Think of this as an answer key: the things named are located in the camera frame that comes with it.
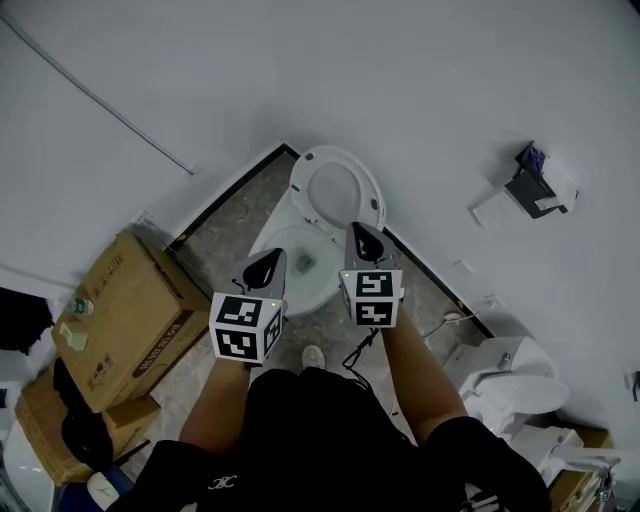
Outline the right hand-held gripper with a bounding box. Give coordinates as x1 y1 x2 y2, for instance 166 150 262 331
338 221 406 328

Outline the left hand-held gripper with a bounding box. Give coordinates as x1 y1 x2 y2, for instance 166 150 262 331
208 248 289 364

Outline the white toilet lid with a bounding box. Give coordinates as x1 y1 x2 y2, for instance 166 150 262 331
306 160 362 227

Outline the white toilet seat ring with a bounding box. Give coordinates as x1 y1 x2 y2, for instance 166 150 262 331
289 144 387 240

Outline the person's left forearm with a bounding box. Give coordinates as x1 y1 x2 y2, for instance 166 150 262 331
178 356 252 457

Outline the person's right forearm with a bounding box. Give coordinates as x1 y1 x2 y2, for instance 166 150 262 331
381 308 470 447

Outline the white toilet bowl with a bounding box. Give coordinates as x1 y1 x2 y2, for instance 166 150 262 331
248 192 389 319

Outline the black toilet paper holder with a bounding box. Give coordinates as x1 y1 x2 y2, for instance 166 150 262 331
504 141 571 220

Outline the plastic wrapped white toilet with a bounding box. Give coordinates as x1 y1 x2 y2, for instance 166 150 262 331
509 424 622 487

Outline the person's left white shoe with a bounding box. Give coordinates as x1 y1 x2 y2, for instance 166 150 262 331
301 344 326 372

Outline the hanging white paper sheet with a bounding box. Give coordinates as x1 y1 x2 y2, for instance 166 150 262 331
468 182 517 232

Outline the large printed cardboard box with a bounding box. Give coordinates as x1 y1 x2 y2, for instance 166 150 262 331
51 229 212 414

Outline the person's black clothing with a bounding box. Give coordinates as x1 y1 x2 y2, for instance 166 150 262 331
107 366 551 512

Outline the clear plastic bottle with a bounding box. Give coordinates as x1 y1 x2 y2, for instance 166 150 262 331
65 296 95 318

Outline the small pale green box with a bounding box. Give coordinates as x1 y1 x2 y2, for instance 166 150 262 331
58 320 89 352

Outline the black cloth bag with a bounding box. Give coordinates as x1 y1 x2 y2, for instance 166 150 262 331
53 357 114 474

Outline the dark hanging garment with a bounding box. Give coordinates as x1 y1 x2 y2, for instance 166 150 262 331
0 287 55 357

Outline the blue chair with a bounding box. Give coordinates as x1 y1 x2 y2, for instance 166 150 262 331
54 438 152 512

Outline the white cap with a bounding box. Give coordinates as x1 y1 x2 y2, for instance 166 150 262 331
85 472 121 512

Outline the plain cardboard box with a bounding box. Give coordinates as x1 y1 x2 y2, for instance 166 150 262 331
14 372 161 486

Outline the white ceramic fixture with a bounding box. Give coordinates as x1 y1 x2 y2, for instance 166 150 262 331
2 419 57 512

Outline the brown cardboard carton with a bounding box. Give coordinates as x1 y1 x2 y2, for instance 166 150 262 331
547 427 614 512

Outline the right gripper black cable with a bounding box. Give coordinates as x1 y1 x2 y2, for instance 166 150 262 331
341 326 382 392

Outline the white floor cable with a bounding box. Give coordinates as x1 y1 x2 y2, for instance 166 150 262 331
424 301 497 342

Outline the thin wall conduit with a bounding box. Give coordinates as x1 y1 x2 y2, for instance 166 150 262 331
0 13 196 176

